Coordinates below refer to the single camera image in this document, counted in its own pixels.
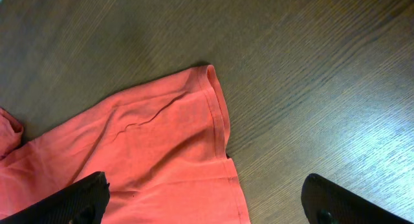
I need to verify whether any red orange t-shirt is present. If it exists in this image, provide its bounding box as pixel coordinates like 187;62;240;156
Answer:
1;65;250;223

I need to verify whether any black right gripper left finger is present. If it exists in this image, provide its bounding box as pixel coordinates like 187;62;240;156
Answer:
1;172;110;224

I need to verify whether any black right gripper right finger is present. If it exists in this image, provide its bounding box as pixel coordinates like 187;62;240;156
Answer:
301;174;412;224

